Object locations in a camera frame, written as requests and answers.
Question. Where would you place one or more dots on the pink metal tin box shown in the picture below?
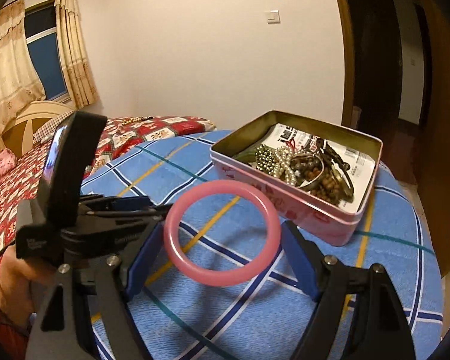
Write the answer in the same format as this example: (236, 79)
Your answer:
(320, 218)

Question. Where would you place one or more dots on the green jade bangle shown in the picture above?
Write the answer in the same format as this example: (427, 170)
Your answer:
(246, 156)

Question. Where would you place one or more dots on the pink bangle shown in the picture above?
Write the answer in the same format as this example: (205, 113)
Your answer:
(221, 232)

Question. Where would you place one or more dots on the striped pillow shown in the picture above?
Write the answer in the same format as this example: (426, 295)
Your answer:
(49, 127)

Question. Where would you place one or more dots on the person's left hand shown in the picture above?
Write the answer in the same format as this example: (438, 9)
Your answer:
(16, 278)

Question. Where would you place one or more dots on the window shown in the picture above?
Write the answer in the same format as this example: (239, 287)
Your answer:
(41, 39)

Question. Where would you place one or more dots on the left beige curtain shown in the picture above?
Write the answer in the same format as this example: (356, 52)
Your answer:
(19, 82)

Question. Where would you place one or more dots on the beige curtain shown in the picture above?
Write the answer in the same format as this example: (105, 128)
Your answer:
(19, 82)
(73, 57)

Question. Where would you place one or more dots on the brown door frame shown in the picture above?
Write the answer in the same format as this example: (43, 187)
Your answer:
(413, 61)

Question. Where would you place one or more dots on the cream wooden headboard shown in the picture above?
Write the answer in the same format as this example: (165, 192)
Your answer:
(18, 134)

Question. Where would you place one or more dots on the brown wooden door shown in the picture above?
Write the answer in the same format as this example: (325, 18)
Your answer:
(434, 175)

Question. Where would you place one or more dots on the white printed paper in tin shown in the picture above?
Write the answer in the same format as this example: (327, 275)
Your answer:
(282, 142)

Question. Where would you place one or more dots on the silver bangle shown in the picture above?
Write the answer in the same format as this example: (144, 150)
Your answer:
(308, 170)

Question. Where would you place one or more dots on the right beige curtain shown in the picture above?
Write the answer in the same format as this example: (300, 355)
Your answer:
(73, 57)

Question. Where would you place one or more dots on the pink pillow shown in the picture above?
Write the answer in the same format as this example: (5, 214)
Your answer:
(0, 166)

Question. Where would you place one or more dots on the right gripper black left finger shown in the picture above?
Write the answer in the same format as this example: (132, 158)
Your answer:
(104, 286)

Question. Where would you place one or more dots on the white wall switch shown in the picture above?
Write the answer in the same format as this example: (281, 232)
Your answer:
(272, 17)

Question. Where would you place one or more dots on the wristwatch with brown strap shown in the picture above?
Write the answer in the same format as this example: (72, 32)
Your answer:
(338, 168)

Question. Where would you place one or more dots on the beads lying on bed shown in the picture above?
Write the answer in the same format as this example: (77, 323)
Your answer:
(140, 119)

